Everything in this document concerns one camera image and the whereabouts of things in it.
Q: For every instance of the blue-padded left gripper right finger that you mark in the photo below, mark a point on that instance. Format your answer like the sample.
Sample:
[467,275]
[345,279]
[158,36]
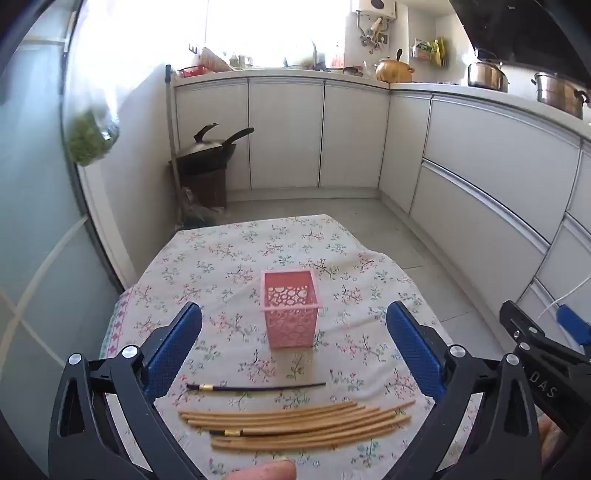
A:
[504,440]

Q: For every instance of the chrome sink faucet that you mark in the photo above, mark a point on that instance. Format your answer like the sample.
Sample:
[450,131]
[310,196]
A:
[317,59]

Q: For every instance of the black chopstick with gold band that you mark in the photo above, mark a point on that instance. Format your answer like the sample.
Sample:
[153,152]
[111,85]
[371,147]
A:
[244,389]

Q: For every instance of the white wall water heater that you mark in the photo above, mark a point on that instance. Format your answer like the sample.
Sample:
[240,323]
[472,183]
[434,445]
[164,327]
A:
[373,20]

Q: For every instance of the dark woven stool basket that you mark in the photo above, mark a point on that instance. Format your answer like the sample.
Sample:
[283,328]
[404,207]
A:
[207,184]

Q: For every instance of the person's left hand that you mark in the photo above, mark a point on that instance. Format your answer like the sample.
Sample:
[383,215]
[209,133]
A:
[278,469]

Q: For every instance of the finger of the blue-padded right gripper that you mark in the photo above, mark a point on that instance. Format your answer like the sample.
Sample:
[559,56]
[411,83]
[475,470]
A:
[576,327]

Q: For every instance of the pink perforated utensil holder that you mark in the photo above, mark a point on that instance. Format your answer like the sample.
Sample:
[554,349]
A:
[290,302]

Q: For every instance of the steel pot with lid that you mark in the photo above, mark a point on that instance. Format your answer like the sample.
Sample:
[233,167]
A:
[487,73]

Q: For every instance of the person's right hand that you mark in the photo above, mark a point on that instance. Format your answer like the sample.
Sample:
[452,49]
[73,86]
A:
[554,444]

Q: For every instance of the black wok with lid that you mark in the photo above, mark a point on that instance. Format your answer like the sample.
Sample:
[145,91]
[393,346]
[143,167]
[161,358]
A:
[206,156]

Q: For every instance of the large steel stockpot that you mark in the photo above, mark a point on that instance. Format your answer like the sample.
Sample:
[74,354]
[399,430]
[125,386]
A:
[561,94]

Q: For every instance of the golden cooking pot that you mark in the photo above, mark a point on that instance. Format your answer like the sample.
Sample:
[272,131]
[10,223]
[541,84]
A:
[394,70]

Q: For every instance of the wooden chopstick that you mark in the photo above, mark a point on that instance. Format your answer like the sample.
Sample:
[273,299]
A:
[399,420]
[317,441]
[265,413]
[210,419]
[222,425]
[286,422]

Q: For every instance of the green vegetable bag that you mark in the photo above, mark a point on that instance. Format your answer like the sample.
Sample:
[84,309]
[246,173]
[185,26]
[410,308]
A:
[91,134]

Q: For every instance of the floral tablecloth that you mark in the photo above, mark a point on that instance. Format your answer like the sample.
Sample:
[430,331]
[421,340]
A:
[219,268]

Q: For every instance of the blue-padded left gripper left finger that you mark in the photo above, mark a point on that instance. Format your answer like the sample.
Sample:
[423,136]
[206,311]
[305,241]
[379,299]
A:
[84,442]

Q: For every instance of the wall rack with yellow gloves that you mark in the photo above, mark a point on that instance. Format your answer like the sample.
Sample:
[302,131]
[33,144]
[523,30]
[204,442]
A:
[434,51]

